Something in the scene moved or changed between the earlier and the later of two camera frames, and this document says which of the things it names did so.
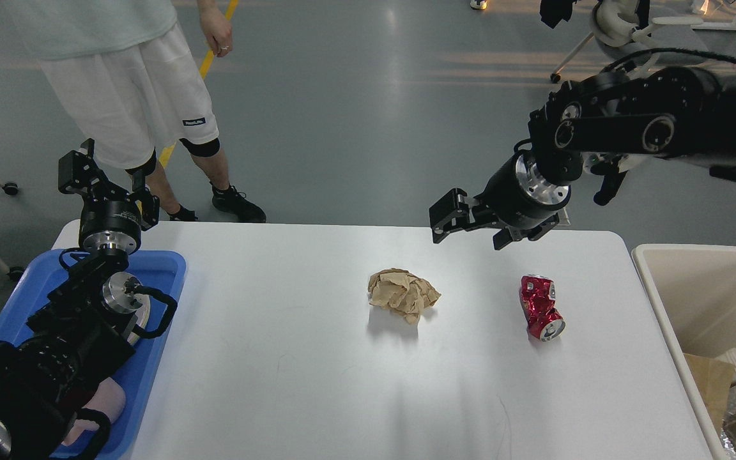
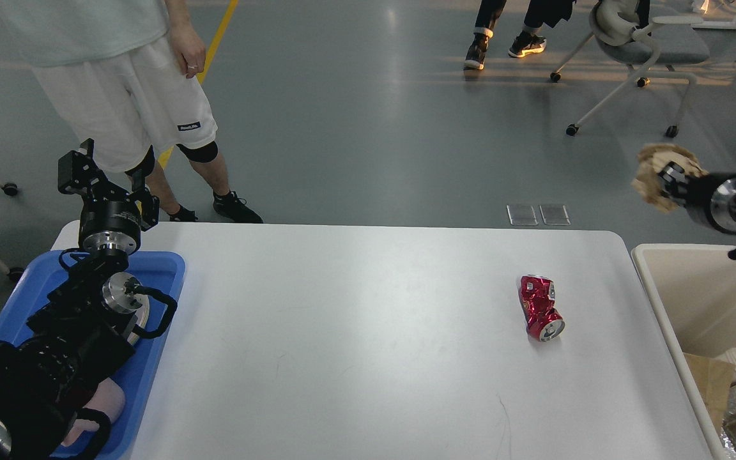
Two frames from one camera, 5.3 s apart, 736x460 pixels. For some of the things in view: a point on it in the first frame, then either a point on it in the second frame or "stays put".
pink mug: x=109 y=398 stays put
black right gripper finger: x=455 y=212 to x=673 y=182
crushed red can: x=544 y=321 stays put
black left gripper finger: x=148 y=205 stays put
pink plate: x=143 y=317 stays put
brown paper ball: x=398 y=289 to x=650 y=162
